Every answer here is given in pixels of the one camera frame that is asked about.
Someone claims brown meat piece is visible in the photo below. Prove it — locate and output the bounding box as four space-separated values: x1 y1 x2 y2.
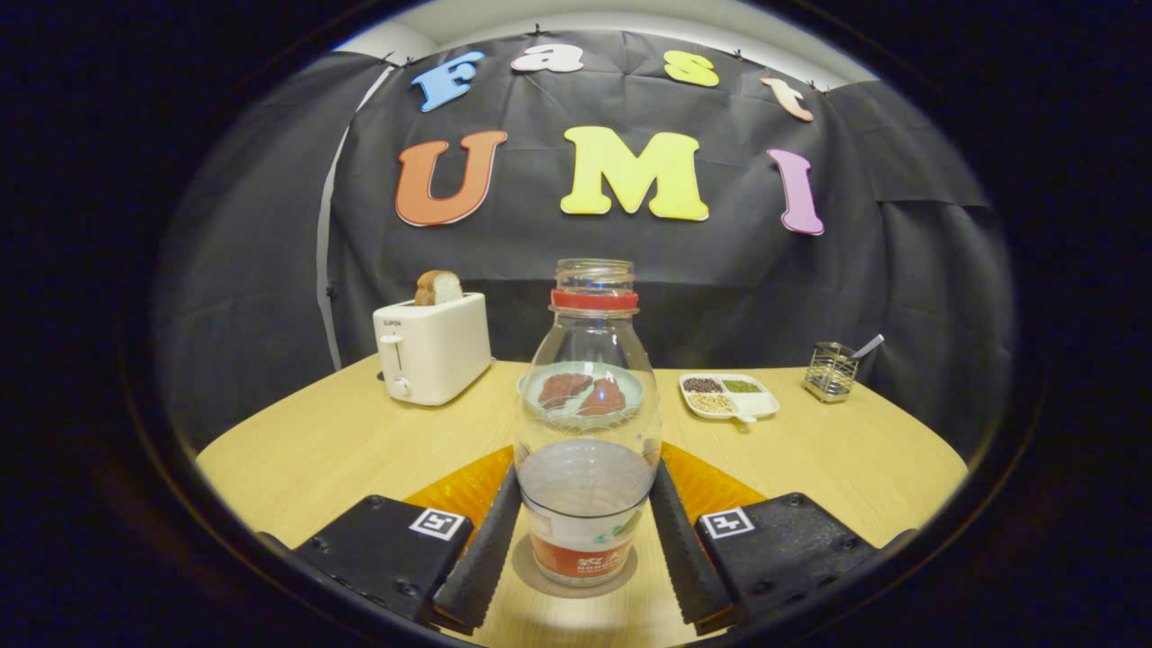
539 373 595 410
579 378 628 418

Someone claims clear plastic juice bottle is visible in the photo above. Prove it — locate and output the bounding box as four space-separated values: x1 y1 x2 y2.
513 258 664 588

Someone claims white toaster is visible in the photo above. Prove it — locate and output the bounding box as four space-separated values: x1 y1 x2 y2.
373 292 494 407

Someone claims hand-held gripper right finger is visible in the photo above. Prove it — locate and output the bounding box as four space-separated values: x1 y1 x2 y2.
648 443 914 635

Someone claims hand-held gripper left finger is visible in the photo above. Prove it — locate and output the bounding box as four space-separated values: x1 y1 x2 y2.
292 447 525 635

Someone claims pale green plate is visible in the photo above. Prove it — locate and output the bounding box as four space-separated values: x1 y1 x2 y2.
517 361 646 424

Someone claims wooden table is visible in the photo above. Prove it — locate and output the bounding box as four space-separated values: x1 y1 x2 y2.
195 354 970 648

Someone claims wire mesh holder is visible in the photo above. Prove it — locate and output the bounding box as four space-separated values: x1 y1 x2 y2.
803 341 859 403

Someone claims white divided grain dish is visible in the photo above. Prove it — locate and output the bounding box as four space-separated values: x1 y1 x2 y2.
679 372 781 424

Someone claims bread slice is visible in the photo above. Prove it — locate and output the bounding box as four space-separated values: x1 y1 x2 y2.
414 270 465 307

